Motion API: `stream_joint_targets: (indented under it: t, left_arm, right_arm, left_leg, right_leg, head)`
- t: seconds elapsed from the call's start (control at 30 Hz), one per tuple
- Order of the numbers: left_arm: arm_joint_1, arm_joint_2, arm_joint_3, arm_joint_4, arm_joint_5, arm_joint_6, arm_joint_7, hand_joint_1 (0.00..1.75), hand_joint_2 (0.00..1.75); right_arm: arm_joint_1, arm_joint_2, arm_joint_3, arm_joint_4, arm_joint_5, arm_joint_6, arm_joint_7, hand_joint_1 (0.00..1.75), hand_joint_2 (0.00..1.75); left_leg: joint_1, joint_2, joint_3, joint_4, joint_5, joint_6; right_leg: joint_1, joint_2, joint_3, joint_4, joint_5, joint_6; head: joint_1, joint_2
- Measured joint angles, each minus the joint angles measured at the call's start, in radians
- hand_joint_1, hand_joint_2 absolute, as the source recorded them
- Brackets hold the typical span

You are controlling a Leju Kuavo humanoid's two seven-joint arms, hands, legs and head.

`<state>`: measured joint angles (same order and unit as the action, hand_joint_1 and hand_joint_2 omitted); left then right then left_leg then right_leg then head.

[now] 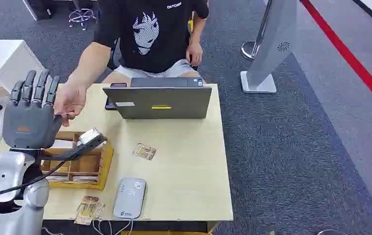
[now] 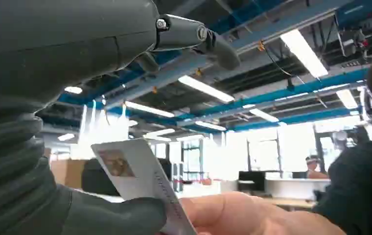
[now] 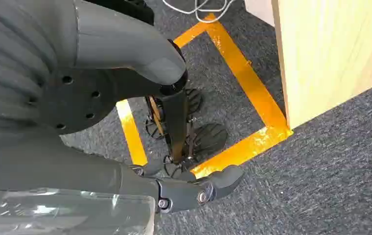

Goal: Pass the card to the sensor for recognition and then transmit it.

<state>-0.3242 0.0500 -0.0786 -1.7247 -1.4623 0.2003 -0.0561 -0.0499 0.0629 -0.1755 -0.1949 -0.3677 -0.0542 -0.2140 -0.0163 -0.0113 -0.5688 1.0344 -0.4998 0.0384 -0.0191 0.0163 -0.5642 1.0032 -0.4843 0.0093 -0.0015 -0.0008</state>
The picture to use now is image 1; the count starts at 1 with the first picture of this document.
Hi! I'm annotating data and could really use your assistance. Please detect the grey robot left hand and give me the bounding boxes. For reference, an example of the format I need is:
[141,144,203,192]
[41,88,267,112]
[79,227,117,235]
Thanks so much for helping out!
[2,69,64,151]

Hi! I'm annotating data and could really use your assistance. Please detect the chrome stool base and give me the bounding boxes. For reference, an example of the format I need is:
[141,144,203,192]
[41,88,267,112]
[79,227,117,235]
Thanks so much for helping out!
[68,0,98,32]

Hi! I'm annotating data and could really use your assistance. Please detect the chrome stanchion post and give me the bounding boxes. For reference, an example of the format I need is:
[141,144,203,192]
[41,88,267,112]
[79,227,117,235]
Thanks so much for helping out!
[240,0,274,60]

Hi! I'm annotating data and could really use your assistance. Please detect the person's left hand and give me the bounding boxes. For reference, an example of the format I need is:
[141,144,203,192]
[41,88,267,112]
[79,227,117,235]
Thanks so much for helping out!
[186,42,204,68]

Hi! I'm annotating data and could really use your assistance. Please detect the grey laptop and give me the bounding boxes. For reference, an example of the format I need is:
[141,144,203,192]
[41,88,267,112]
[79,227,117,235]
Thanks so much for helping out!
[102,77,213,120]

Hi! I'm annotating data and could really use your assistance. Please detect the person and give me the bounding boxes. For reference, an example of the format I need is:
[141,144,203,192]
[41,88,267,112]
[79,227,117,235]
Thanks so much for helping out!
[53,0,209,127]

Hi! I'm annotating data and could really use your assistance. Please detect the wooden card box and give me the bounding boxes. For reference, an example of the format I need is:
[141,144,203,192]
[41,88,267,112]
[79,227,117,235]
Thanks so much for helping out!
[40,131,115,191]

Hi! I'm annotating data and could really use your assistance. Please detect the grey kiosk stand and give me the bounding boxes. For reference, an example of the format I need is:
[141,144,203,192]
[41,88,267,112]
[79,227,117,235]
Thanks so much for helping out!
[240,0,299,94]

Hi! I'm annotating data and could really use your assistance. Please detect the grey card reader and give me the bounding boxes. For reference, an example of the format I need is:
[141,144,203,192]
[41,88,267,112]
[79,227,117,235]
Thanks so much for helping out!
[113,177,147,220]

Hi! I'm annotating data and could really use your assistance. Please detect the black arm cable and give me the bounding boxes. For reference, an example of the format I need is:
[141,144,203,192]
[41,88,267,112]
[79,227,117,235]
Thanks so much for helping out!
[0,160,69,209]

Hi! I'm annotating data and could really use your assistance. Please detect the person's right hand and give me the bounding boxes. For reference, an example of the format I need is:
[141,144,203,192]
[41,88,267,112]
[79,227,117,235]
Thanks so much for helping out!
[53,82,88,127]

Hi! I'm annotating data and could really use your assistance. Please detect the white card stack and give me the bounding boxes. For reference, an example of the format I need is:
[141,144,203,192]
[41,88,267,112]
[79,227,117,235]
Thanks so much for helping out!
[53,140,77,149]

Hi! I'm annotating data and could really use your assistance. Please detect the white cables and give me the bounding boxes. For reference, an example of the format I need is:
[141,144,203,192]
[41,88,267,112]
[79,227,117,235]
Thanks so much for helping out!
[92,219,136,235]

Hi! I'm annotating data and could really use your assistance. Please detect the black cabinet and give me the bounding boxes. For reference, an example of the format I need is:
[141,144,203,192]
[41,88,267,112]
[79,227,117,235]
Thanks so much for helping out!
[22,0,58,22]

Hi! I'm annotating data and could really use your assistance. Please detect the white side table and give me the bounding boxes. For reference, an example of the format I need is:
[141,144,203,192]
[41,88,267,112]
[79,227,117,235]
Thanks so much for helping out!
[0,39,46,94]

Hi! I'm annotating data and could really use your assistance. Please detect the black smartphone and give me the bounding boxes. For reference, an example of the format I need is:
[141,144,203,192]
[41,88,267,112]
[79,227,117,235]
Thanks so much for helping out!
[104,82,128,111]

